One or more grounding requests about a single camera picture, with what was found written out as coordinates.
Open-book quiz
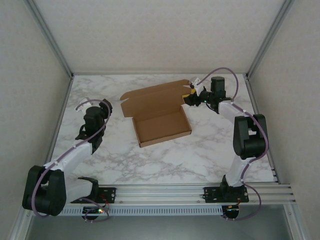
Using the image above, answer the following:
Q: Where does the brown cardboard box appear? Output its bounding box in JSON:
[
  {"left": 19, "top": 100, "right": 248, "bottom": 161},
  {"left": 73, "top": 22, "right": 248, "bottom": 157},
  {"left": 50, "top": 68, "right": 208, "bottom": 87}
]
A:
[{"left": 119, "top": 78, "right": 193, "bottom": 149}]

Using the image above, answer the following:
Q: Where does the left circuit board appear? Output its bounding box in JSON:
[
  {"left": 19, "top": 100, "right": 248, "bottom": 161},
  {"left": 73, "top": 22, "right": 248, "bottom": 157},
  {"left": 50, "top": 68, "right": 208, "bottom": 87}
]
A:
[{"left": 82, "top": 206, "right": 107, "bottom": 216}]

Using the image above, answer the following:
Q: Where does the circuit board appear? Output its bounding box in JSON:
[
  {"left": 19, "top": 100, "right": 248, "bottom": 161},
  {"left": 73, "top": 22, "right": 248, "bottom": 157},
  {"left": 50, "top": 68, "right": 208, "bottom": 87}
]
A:
[
  {"left": 82, "top": 206, "right": 107, "bottom": 216},
  {"left": 223, "top": 204, "right": 241, "bottom": 221}
]

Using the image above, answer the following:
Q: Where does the right circuit board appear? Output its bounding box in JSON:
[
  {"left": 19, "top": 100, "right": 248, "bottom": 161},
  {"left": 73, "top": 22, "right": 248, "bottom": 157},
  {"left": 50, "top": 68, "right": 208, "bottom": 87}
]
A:
[{"left": 223, "top": 204, "right": 241, "bottom": 221}]

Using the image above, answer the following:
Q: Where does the aluminium side rail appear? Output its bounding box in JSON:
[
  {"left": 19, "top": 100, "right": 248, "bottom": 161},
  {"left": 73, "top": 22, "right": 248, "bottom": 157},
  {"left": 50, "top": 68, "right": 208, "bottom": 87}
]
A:
[
  {"left": 39, "top": 74, "right": 75, "bottom": 186},
  {"left": 244, "top": 74, "right": 280, "bottom": 183}
]

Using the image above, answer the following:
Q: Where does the aluminium back rail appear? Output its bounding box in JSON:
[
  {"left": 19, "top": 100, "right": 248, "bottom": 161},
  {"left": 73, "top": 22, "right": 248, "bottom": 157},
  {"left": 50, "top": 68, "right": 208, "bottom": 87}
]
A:
[{"left": 71, "top": 71, "right": 249, "bottom": 76}]

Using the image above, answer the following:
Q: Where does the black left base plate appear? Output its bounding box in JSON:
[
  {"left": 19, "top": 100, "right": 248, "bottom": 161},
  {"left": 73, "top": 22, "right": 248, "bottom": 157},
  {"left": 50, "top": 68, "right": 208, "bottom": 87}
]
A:
[{"left": 98, "top": 186, "right": 117, "bottom": 204}]

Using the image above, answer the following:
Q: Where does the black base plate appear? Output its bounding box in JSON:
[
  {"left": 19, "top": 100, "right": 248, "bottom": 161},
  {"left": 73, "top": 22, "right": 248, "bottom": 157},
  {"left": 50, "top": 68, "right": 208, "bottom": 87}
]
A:
[
  {"left": 203, "top": 186, "right": 250, "bottom": 203},
  {"left": 98, "top": 186, "right": 117, "bottom": 204}
]

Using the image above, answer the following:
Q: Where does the aluminium frame post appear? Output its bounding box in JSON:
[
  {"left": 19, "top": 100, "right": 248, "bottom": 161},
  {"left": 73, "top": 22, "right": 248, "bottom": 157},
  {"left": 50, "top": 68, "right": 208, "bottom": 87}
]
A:
[
  {"left": 24, "top": 0, "right": 75, "bottom": 79},
  {"left": 245, "top": 0, "right": 296, "bottom": 79},
  {"left": 9, "top": 209, "right": 35, "bottom": 240},
  {"left": 284, "top": 203, "right": 305, "bottom": 240}
]

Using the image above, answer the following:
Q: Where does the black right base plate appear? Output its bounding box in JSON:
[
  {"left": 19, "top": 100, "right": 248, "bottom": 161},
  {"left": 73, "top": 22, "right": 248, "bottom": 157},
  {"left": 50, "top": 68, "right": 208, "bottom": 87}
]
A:
[{"left": 203, "top": 186, "right": 250, "bottom": 203}]

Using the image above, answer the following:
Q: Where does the aluminium front rail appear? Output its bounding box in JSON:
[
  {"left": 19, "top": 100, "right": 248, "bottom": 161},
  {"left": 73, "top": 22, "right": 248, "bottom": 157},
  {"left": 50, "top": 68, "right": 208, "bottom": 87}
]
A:
[{"left": 24, "top": 183, "right": 297, "bottom": 207}]

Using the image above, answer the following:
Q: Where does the slotted grey cable duct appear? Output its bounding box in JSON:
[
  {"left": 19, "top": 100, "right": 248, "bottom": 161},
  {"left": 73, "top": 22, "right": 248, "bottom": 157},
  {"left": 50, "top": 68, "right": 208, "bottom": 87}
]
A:
[{"left": 59, "top": 206, "right": 224, "bottom": 216}]

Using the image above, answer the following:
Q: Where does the aluminium lower frame post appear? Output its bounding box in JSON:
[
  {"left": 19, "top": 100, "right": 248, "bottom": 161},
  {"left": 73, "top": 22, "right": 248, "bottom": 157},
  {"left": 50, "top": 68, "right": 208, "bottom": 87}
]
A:
[
  {"left": 284, "top": 203, "right": 305, "bottom": 240},
  {"left": 9, "top": 209, "right": 35, "bottom": 240}
]

